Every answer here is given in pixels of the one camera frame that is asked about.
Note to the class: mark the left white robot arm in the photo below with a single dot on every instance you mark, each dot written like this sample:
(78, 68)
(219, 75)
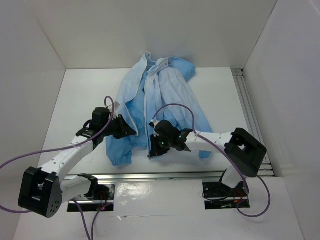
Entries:
(43, 189)

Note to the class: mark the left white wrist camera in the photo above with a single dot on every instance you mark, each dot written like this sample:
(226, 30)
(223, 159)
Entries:
(113, 108)

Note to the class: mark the aluminium front rail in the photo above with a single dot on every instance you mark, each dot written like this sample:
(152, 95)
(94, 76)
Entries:
(159, 176)

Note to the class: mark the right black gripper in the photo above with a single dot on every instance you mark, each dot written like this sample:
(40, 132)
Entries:
(155, 150)

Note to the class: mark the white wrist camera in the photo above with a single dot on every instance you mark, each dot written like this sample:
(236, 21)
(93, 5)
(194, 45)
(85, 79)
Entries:
(153, 123)
(113, 108)

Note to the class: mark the aluminium side rail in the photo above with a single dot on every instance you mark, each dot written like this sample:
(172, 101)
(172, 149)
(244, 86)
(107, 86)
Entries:
(266, 169)

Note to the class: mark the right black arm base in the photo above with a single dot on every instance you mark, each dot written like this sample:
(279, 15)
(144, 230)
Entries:
(218, 196)

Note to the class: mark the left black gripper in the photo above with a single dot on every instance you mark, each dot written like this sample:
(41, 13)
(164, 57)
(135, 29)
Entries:
(125, 130)

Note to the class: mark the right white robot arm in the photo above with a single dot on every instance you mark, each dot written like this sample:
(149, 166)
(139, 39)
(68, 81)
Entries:
(242, 150)

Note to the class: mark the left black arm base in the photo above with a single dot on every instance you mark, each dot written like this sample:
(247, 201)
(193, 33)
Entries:
(103, 199)

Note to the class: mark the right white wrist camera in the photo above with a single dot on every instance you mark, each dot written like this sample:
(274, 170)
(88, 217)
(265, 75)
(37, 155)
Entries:
(153, 123)

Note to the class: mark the light blue zip jacket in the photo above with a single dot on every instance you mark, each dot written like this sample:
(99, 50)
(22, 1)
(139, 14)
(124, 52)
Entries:
(155, 90)

